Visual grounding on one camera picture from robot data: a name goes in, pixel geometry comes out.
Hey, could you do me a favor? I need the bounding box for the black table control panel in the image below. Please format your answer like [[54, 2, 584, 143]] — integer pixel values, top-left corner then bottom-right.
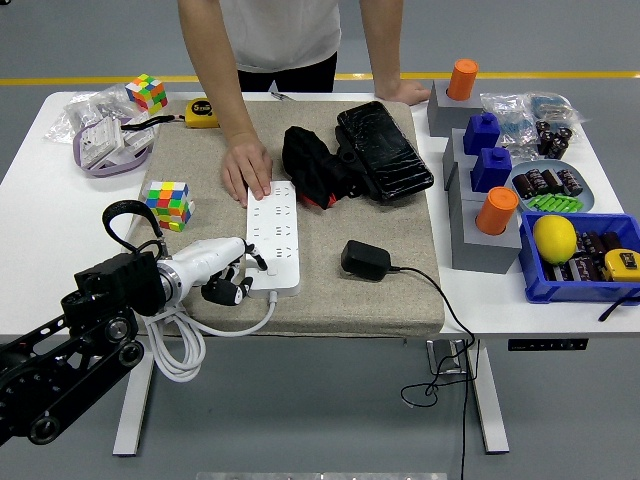
[[508, 338, 590, 352]]

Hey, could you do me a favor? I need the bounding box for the black clamp holder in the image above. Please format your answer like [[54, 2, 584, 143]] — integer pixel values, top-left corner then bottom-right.
[[333, 124, 374, 199]]

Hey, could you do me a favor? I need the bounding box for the glossy black flat device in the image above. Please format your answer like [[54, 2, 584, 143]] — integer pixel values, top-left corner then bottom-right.
[[336, 100, 435, 203]]

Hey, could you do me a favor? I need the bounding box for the grey-brown fabric mat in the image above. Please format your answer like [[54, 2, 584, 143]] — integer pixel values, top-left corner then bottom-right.
[[124, 99, 447, 340]]

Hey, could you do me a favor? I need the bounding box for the small white plastic part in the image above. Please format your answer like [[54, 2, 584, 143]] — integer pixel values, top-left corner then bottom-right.
[[122, 127, 154, 151]]

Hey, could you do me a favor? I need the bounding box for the black cloth bundle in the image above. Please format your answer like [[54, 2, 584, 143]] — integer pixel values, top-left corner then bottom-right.
[[282, 125, 361, 210]]

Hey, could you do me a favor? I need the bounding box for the large grey block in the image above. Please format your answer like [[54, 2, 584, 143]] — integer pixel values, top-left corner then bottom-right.
[[448, 193, 523, 275]]

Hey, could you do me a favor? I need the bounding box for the purple tray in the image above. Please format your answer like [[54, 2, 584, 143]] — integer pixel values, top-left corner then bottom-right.
[[73, 117, 156, 180]]

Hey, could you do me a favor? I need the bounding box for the person's left hand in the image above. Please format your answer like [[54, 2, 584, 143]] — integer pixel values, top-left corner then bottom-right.
[[373, 78, 431, 107]]

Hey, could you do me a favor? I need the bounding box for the white table leg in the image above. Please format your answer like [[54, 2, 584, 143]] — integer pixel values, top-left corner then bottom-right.
[[467, 344, 511, 455], [112, 344, 154, 456]]

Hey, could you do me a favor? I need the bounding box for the thin black hanging cable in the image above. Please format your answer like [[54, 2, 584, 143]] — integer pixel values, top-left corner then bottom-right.
[[458, 342, 474, 480]]

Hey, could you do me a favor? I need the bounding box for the clear plastic parts bag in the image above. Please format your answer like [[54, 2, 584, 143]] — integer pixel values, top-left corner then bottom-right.
[[529, 92, 584, 126], [64, 84, 132, 121], [480, 92, 541, 149], [44, 107, 86, 145]]

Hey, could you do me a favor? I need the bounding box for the pale blue oval plate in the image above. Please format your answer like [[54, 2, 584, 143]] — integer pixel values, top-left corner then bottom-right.
[[509, 160, 597, 214]]

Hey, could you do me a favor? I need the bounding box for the white power strip cable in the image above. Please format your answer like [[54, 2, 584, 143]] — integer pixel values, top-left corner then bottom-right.
[[144, 292, 279, 384]]

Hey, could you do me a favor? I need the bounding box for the blue block with knob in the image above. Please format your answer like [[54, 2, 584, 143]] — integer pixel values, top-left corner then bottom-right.
[[462, 112, 501, 156], [470, 147, 514, 195]]

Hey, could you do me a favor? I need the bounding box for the colourful puzzle cube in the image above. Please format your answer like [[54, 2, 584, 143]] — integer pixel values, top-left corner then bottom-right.
[[144, 180, 196, 234], [124, 73, 169, 114]]

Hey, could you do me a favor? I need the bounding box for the yellow lemon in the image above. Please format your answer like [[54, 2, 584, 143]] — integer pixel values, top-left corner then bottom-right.
[[532, 214, 579, 265]]

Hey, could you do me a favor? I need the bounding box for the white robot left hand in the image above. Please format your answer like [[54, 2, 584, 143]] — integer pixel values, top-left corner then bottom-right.
[[167, 237, 271, 307]]

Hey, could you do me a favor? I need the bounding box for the black power adapter with cord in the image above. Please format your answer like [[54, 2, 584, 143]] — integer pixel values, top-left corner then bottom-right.
[[340, 239, 479, 409]]

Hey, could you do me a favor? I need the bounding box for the person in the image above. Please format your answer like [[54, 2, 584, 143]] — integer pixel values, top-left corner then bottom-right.
[[218, 0, 342, 94]]

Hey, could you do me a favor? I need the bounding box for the white power strip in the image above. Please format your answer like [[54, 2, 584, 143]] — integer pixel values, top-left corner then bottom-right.
[[245, 180, 302, 300]]

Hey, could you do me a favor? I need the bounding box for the large white plastic part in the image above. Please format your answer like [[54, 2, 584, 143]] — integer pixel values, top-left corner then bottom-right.
[[79, 117, 126, 169]]

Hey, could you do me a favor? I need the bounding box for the person's right hand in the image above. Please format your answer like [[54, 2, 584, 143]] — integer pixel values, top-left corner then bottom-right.
[[221, 130, 274, 209]]

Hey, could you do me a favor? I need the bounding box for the blue plastic bin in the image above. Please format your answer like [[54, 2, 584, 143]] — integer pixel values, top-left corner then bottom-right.
[[518, 210, 640, 305]]

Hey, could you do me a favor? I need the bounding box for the orange cylinder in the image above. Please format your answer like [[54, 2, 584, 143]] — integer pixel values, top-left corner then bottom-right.
[[447, 58, 480, 101], [475, 186, 520, 236]]

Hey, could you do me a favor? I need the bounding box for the silver metal bracket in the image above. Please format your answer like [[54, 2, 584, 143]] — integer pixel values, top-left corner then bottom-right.
[[426, 338, 474, 376]]

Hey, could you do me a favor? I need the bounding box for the yellow tape measure black strap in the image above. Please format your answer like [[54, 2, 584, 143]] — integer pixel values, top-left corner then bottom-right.
[[119, 97, 221, 133]]

